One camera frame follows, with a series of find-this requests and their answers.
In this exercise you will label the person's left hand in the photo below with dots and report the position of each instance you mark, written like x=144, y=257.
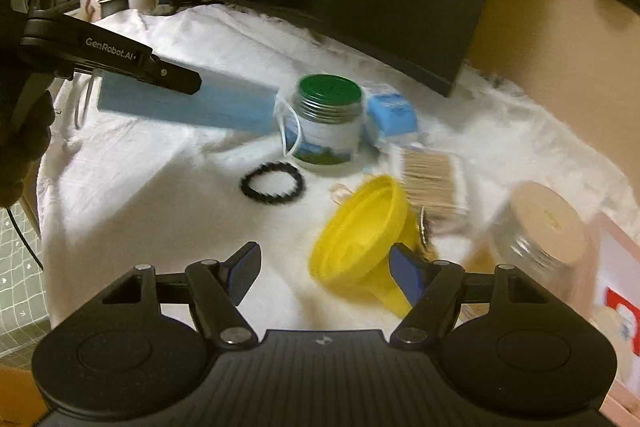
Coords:
x=25, y=157

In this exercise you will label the cardboard storage box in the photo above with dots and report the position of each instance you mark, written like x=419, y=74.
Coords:
x=617, y=257

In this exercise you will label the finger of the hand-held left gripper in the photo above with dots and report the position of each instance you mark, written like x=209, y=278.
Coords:
x=175, y=74

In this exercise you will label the small metal object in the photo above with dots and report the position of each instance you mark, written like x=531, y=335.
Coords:
x=426, y=227

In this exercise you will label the white fringed cloth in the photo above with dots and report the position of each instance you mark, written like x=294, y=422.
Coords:
x=150, y=167

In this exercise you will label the blue face mask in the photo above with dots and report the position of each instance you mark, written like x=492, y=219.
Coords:
x=220, y=107

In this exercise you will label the toothpick container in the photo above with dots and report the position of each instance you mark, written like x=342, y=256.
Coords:
x=435, y=179

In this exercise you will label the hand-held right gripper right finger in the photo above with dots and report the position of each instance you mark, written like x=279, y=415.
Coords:
x=404, y=272

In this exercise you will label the wooden lid glass jar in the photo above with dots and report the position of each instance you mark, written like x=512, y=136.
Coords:
x=545, y=222

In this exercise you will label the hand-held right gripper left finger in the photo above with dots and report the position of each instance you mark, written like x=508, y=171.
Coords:
x=246, y=268

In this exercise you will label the yellow funnel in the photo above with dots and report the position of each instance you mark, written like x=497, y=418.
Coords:
x=360, y=232

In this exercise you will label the blue tissue packet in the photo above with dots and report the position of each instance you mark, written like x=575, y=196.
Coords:
x=392, y=114

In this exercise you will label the green lid glass jar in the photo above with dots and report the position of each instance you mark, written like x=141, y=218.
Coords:
x=325, y=127

